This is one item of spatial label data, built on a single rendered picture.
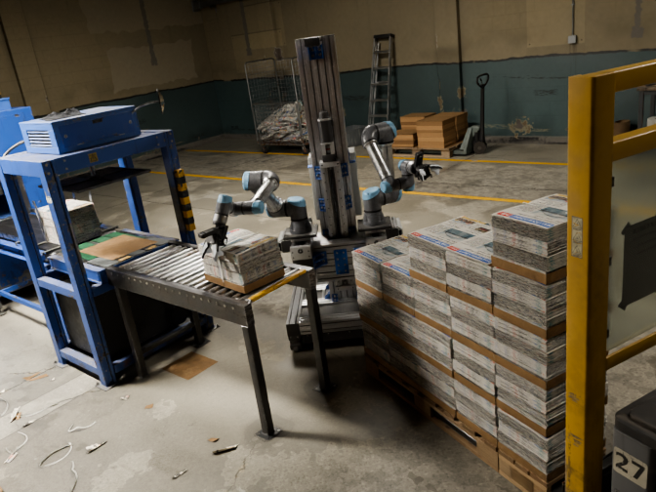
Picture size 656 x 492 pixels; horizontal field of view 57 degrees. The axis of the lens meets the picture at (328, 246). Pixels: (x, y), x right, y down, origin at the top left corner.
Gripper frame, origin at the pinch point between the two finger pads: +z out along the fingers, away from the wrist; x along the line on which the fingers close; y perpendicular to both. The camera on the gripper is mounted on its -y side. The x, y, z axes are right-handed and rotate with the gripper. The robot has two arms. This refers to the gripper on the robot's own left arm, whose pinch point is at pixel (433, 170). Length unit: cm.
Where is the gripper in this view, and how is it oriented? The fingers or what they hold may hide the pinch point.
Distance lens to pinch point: 349.8
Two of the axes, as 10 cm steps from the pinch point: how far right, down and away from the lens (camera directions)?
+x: -8.8, 3.7, -3.0
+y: 2.5, 8.9, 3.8
